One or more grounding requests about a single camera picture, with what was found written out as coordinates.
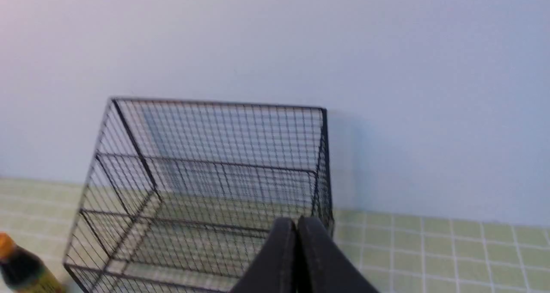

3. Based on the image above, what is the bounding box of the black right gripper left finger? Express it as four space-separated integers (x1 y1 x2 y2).
230 217 297 293

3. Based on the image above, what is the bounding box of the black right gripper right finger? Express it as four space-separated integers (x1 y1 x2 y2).
297 217 378 293

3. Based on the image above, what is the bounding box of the dark sauce bottle orange cap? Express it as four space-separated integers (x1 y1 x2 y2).
0 232 67 293

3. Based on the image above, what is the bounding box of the green checkered tablecloth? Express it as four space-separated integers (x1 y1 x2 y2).
1 179 550 293

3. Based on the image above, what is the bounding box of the black wire mesh rack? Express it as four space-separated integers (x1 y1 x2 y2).
63 97 334 293

